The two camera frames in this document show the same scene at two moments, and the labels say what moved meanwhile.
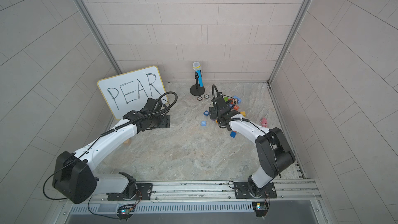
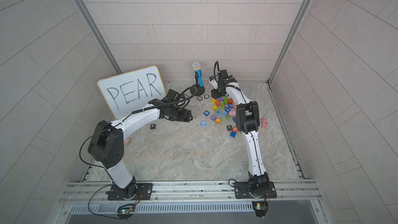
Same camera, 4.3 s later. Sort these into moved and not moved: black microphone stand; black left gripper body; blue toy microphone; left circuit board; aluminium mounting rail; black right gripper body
Moved: black right gripper body; black left gripper body
Not moved: black microphone stand; aluminium mounting rail; blue toy microphone; left circuit board
